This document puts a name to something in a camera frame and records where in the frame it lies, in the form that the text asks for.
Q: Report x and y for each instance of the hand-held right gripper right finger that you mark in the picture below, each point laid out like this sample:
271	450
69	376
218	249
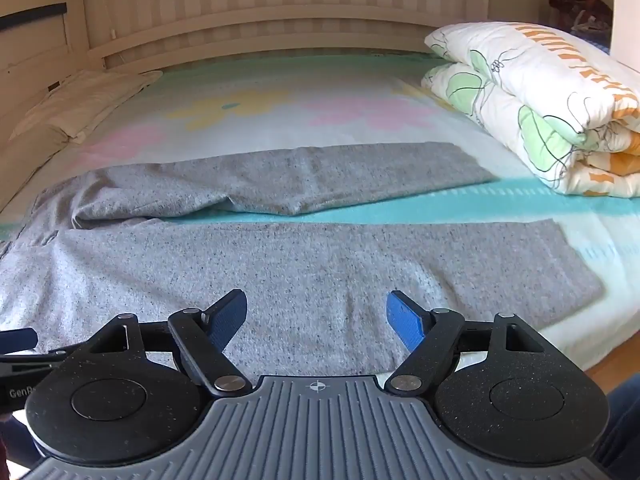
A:
406	324

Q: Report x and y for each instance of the pastel flower bed sheet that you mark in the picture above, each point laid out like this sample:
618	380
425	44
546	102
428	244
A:
325	90

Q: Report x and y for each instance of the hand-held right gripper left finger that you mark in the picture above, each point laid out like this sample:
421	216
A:
227	322

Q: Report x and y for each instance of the grey pants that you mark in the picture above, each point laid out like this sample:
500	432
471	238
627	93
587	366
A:
300	270

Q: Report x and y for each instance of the dark brown object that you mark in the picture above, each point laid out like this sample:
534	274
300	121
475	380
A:
575	10

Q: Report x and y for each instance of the person's blue trouser leg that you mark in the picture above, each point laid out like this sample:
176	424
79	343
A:
622	420

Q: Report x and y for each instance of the folded floral quilt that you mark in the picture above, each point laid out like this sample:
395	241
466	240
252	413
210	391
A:
540	85

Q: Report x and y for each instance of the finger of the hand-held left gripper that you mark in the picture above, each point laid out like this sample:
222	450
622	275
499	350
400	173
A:
20	339

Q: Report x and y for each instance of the cream pillow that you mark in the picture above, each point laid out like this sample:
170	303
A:
85	97

